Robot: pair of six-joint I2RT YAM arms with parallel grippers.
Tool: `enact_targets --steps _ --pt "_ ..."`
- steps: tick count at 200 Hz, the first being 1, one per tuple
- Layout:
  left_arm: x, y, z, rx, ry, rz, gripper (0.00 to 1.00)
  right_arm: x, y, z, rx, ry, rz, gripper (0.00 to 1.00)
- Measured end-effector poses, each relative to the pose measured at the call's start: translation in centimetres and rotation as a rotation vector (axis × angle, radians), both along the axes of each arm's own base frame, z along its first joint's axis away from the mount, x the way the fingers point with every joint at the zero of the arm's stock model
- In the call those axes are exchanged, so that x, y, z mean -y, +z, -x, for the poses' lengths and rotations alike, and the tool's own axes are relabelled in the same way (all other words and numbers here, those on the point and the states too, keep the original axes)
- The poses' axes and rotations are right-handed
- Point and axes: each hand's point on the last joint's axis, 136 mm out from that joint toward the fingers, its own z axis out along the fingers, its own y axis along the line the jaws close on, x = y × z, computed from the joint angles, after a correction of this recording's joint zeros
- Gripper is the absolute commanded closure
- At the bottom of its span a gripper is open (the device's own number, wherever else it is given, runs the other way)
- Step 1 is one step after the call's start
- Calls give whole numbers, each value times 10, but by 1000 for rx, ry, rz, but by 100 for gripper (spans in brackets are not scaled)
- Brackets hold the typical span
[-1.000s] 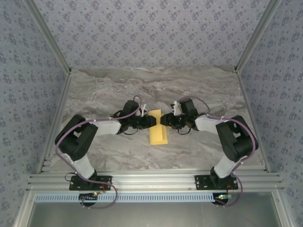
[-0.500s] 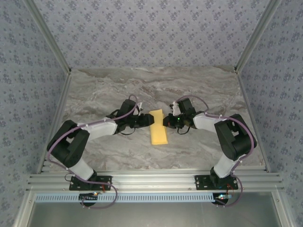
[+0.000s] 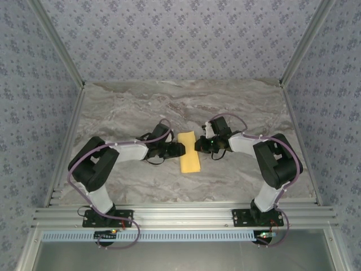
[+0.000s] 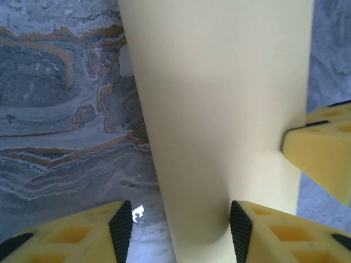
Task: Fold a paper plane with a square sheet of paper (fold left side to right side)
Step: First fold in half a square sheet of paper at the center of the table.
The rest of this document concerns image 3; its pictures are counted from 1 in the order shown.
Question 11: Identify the small black controller board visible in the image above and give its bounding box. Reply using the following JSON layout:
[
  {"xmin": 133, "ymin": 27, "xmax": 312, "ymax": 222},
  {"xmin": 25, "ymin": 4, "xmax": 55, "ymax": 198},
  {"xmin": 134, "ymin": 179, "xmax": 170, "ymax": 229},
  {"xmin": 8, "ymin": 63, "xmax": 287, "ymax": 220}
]
[
  {"xmin": 255, "ymin": 230, "xmax": 279, "ymax": 244},
  {"xmin": 94, "ymin": 230, "xmax": 118, "ymax": 241}
]

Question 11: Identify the aluminium frame post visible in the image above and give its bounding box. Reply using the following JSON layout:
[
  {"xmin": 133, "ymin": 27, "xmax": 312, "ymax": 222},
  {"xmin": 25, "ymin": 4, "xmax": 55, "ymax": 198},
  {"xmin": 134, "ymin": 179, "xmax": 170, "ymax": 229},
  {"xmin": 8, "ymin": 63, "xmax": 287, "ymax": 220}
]
[
  {"xmin": 279, "ymin": 0, "xmax": 338, "ymax": 85},
  {"xmin": 28, "ymin": 0, "xmax": 86, "ymax": 89}
]

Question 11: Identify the purple robot arm cable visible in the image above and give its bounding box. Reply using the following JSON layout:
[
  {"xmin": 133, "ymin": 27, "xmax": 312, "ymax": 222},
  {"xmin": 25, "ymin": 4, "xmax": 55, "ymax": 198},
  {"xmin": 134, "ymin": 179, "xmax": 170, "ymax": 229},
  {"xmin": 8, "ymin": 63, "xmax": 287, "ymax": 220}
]
[
  {"xmin": 210, "ymin": 112, "xmax": 304, "ymax": 249},
  {"xmin": 67, "ymin": 117, "xmax": 174, "ymax": 251}
]

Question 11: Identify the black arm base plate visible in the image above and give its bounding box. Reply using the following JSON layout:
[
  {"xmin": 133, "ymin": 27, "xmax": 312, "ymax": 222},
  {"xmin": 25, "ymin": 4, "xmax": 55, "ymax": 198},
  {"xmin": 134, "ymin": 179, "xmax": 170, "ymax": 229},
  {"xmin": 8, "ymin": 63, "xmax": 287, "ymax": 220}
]
[
  {"xmin": 82, "ymin": 209, "xmax": 134, "ymax": 228},
  {"xmin": 231, "ymin": 208, "xmax": 284, "ymax": 228}
]

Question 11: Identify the aluminium frame rail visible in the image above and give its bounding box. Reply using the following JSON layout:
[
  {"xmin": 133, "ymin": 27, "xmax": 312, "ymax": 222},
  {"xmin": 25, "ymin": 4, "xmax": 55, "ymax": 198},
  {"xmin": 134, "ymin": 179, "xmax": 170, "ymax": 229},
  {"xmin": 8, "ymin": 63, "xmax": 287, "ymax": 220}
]
[
  {"xmin": 43, "ymin": 84, "xmax": 86, "ymax": 208},
  {"xmin": 279, "ymin": 81, "xmax": 324, "ymax": 206}
]

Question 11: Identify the yellow paper sheet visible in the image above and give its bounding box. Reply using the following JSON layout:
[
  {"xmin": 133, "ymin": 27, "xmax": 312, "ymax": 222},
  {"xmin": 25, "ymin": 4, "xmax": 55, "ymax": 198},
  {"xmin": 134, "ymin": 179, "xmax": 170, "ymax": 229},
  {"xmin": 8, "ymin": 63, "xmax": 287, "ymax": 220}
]
[{"xmin": 177, "ymin": 130, "xmax": 203, "ymax": 174}]

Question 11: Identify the wide aluminium frame beam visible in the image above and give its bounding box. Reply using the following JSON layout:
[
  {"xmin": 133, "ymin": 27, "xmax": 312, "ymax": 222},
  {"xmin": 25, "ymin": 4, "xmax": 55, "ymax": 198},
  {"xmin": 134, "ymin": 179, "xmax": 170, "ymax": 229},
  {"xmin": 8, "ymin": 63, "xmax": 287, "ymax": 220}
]
[{"xmin": 31, "ymin": 197, "xmax": 339, "ymax": 229}]

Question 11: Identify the grey metal panel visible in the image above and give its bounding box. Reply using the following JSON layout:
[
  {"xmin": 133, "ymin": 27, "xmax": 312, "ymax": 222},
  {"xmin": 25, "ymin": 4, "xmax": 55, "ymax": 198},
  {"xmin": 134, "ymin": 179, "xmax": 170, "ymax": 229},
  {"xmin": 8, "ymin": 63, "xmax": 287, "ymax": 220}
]
[{"xmin": 36, "ymin": 241, "xmax": 334, "ymax": 271}]

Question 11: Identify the slotted pale cable duct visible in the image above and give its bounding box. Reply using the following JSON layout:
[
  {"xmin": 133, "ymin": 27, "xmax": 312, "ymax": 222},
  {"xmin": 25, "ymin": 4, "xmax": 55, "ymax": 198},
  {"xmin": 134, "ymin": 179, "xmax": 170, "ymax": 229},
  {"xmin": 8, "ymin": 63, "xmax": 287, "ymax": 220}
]
[{"xmin": 42, "ymin": 231, "xmax": 259, "ymax": 243}]

